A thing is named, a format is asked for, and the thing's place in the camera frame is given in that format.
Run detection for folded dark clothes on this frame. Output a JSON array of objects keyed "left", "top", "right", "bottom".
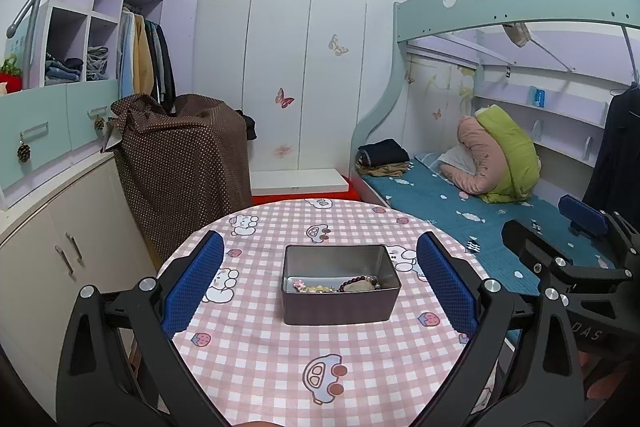
[{"left": 356, "top": 138, "right": 410, "bottom": 168}]

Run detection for white pillow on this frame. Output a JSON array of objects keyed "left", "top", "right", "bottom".
[{"left": 439, "top": 144, "right": 476, "bottom": 175}]

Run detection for dark red bead bracelet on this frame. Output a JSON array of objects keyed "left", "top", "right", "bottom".
[{"left": 339, "top": 276, "right": 381, "bottom": 293}]

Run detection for rectangular metal tin box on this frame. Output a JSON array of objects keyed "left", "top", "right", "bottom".
[{"left": 281, "top": 244, "right": 402, "bottom": 326}]

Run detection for red basket with plant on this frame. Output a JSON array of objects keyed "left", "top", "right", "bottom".
[{"left": 0, "top": 54, "right": 23, "bottom": 95}]

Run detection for grey hanging object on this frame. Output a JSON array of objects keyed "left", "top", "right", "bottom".
[{"left": 501, "top": 22, "right": 533, "bottom": 49}]

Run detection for brown dotted cloth cover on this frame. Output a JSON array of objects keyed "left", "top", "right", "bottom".
[{"left": 102, "top": 93, "right": 253, "bottom": 263}]

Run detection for tan hanging garment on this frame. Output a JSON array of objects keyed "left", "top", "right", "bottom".
[{"left": 132, "top": 14, "right": 156, "bottom": 95}]

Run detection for pink checked cartoon tablecloth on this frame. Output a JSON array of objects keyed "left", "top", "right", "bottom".
[{"left": 152, "top": 197, "right": 506, "bottom": 427}]

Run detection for light blue hanging shirt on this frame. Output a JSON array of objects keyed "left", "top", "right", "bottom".
[{"left": 120, "top": 9, "right": 137, "bottom": 100}]

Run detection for white platform step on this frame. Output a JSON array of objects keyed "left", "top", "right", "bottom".
[{"left": 250, "top": 168, "right": 351, "bottom": 196}]

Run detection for dark hanging jacket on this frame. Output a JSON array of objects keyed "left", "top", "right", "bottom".
[{"left": 150, "top": 21, "right": 177, "bottom": 115}]

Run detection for pink pillow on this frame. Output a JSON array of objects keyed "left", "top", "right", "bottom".
[{"left": 457, "top": 116, "right": 511, "bottom": 196}]

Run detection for rolled pink green quilt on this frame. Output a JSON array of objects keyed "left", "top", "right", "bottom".
[{"left": 475, "top": 104, "right": 542, "bottom": 202}]

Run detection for white wall shelf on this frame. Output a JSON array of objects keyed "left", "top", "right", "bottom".
[{"left": 472, "top": 94, "right": 608, "bottom": 168}]

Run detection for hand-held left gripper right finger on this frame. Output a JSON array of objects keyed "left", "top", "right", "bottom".
[{"left": 416, "top": 231, "right": 586, "bottom": 427}]

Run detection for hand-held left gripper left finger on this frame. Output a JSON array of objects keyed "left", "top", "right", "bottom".
[{"left": 55, "top": 229, "right": 231, "bottom": 427}]

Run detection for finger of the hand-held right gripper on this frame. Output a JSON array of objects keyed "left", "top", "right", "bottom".
[
  {"left": 558, "top": 195, "right": 640, "bottom": 258},
  {"left": 501, "top": 219, "right": 640, "bottom": 350}
]

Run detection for black cloth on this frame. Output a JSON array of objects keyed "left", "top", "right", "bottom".
[{"left": 235, "top": 108, "right": 257, "bottom": 141}]

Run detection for folded jeans stack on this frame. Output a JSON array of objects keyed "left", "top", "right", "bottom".
[
  {"left": 86, "top": 46, "right": 109, "bottom": 82},
  {"left": 45, "top": 52, "right": 83, "bottom": 85}
]

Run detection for white wardrobe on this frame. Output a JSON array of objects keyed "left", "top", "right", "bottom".
[{"left": 192, "top": 0, "right": 401, "bottom": 172}]

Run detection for teal drawer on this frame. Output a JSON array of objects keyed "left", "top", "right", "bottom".
[
  {"left": 65, "top": 79, "right": 121, "bottom": 152},
  {"left": 0, "top": 84, "right": 71, "bottom": 192}
]

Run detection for teal bunk bed frame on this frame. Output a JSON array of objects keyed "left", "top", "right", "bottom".
[{"left": 350, "top": 0, "right": 640, "bottom": 208}]

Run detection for blue printed bed sheet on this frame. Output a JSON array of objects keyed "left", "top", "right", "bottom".
[{"left": 360, "top": 152, "right": 621, "bottom": 298}]

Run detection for folded tan clothes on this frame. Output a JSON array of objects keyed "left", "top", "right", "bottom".
[{"left": 356, "top": 162, "right": 412, "bottom": 179}]

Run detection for cream cabinet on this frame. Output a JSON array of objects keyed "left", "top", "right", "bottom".
[{"left": 0, "top": 152, "right": 161, "bottom": 408}]

